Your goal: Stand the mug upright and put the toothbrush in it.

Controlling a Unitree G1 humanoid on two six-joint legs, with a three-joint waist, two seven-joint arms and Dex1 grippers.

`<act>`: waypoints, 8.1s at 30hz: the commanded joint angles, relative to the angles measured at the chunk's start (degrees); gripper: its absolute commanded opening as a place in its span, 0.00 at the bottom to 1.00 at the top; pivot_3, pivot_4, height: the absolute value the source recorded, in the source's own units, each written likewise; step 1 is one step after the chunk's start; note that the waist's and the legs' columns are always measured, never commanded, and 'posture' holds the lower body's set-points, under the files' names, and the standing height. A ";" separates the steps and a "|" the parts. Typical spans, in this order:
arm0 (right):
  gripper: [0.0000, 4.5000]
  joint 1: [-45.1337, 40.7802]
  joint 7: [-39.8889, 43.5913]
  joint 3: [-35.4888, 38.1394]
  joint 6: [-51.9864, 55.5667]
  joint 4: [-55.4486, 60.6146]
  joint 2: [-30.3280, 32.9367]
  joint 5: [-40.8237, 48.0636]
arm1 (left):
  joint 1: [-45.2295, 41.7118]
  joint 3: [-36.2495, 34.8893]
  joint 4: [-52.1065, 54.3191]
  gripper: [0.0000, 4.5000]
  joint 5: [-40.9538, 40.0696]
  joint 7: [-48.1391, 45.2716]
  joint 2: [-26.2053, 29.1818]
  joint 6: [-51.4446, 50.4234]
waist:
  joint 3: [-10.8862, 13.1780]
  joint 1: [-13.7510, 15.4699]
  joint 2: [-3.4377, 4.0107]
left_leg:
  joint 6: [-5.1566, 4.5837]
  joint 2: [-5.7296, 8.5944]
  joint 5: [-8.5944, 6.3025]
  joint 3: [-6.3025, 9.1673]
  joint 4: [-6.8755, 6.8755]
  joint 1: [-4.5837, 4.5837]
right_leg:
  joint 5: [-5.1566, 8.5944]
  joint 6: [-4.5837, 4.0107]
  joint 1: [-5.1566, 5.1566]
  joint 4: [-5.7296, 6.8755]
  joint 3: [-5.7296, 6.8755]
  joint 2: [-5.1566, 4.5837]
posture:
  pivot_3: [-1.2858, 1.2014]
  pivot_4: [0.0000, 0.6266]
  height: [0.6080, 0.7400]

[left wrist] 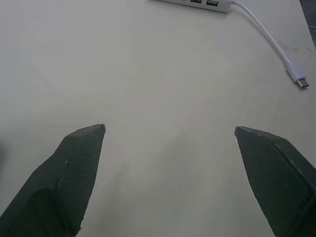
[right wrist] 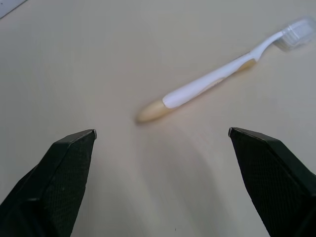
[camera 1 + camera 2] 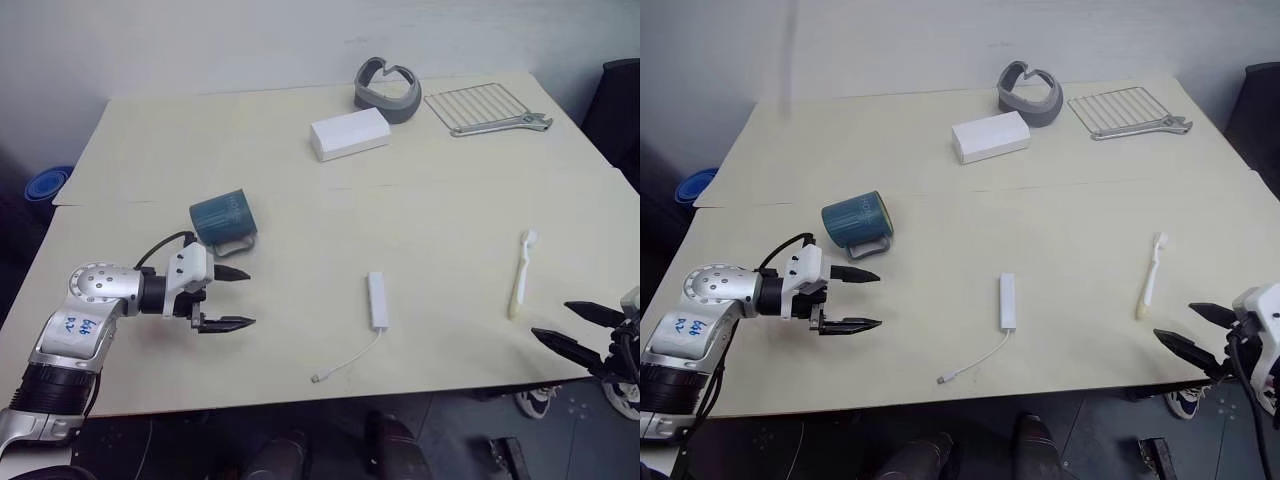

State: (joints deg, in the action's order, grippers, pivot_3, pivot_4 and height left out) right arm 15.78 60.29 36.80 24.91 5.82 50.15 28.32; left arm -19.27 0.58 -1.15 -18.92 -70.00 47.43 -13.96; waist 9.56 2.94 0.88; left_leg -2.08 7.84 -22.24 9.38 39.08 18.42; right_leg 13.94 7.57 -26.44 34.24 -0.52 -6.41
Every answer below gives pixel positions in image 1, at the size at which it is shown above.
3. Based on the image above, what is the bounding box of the white USB hub with cable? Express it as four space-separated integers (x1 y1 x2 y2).
150 0 310 90

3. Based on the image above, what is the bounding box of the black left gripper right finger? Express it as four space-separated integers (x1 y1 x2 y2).
234 126 316 237

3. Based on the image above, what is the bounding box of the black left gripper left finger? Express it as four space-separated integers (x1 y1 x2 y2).
0 123 107 237

